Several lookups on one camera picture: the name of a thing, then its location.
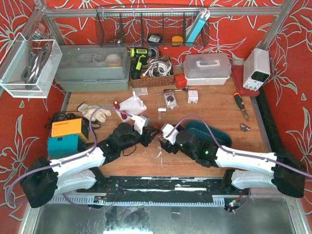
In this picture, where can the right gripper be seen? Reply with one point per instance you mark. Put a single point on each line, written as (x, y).
(166, 145)

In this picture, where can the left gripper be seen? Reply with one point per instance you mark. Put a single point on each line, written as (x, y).
(146, 137)

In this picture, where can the white peg board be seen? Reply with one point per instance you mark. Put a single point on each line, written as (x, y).
(133, 105)

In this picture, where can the beige work glove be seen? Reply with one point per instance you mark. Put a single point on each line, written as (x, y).
(99, 116)

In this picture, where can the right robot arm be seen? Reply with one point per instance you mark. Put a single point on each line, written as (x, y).
(244, 169)

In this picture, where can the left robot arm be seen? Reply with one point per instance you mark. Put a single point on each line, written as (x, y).
(48, 178)

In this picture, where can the teal plastic tray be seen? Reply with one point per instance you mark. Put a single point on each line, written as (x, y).
(200, 130)

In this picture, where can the small clear labelled box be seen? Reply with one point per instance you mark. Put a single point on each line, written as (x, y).
(142, 91)

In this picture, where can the bagged round dial part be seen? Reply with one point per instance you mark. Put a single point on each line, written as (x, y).
(167, 99)

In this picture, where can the woven basket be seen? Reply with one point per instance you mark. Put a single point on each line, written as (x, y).
(153, 81)

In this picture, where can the red small box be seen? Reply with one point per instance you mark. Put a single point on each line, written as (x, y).
(180, 81)

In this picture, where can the orange device box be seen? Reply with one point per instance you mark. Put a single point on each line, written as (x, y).
(73, 126)

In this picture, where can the grey plastic storage box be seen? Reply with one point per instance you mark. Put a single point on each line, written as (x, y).
(91, 68)

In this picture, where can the teal device box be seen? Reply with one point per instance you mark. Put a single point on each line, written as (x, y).
(63, 146)

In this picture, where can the yellow tape measure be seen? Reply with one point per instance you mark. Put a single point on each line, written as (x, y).
(177, 41)

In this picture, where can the red book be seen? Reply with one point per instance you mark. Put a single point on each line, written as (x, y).
(237, 74)

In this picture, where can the white power supply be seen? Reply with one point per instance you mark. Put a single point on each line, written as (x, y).
(256, 69)

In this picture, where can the blue white power strip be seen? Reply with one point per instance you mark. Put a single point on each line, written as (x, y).
(194, 29)

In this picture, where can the clear acrylic hanging box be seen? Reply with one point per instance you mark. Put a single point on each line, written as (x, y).
(29, 70)

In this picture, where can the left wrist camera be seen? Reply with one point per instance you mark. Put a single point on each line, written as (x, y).
(140, 122)

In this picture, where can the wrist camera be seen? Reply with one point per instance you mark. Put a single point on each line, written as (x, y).
(140, 122)
(169, 132)

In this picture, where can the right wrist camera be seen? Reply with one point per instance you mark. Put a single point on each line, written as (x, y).
(169, 132)

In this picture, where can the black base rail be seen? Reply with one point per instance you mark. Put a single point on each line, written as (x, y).
(163, 189)

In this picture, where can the white wall plug adapter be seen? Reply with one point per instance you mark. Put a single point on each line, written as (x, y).
(192, 96)

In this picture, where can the yellow green cordless drill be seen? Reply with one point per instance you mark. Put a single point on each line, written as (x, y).
(141, 56)

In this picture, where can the small metal bracket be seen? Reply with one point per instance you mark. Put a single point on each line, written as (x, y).
(244, 128)

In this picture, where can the orange handled screwdriver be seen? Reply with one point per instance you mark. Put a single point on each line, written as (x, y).
(240, 103)

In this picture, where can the white toolbox with handle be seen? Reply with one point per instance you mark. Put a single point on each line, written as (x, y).
(207, 69)

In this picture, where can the black wire shelf basket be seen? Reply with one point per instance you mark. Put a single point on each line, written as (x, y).
(130, 25)

